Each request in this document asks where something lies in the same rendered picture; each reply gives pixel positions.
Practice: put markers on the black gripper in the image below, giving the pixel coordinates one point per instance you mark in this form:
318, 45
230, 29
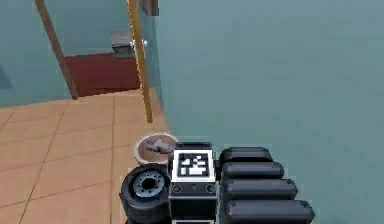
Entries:
146, 193

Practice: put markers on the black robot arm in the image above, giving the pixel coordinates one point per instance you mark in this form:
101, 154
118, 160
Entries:
246, 186

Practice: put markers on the white round bin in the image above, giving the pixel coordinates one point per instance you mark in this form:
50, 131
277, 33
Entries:
146, 154

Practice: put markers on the yellow wooden room door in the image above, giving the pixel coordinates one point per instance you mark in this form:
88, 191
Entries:
141, 60

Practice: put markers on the grey box-shaped object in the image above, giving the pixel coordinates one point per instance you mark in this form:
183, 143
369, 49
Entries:
122, 44

